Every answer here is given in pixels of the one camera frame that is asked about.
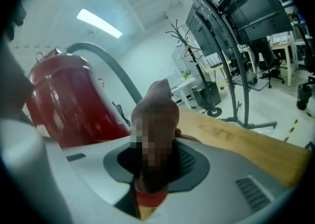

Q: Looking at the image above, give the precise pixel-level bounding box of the red fire extinguisher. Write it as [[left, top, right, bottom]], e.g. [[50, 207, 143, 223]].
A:
[[26, 42, 143, 149]]

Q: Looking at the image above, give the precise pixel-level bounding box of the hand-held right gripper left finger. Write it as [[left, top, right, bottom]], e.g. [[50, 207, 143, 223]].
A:
[[44, 136, 143, 220]]

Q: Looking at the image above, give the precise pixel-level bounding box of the brown wiping cloth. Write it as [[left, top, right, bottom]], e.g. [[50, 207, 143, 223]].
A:
[[130, 78, 201, 194]]

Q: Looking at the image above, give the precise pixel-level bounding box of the black equipment case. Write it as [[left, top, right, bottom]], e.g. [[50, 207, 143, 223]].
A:
[[191, 81, 221, 110]]

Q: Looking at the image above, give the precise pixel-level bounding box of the long ceiling light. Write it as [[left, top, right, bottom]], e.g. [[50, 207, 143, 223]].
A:
[[76, 8, 124, 38]]

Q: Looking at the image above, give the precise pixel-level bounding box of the pale wooden stool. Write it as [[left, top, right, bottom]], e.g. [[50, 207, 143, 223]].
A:
[[200, 59, 232, 88]]

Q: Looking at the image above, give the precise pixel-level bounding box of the black trash bin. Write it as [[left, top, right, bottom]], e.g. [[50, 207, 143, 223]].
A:
[[296, 83, 312, 110]]

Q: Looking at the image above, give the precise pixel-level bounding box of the white desk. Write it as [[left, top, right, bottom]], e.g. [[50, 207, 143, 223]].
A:
[[171, 77, 197, 110], [270, 37, 296, 87]]

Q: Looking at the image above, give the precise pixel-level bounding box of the black coat rack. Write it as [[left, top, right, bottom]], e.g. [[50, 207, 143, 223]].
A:
[[165, 18, 223, 118]]

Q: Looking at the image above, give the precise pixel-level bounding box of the white cabinet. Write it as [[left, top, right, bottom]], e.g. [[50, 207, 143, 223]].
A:
[[171, 45, 197, 78]]

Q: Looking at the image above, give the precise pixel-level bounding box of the black display stand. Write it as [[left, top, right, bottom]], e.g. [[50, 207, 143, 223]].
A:
[[181, 0, 278, 130]]

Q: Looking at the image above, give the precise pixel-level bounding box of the person's black shirt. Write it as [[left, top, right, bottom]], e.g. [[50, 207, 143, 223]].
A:
[[0, 31, 34, 120]]

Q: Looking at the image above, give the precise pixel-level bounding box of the black office chair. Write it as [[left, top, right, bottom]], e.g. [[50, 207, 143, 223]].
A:
[[251, 38, 285, 88], [304, 28, 315, 88]]

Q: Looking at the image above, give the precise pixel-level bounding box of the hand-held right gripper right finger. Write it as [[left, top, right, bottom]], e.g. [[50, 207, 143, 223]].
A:
[[149, 137, 288, 224]]

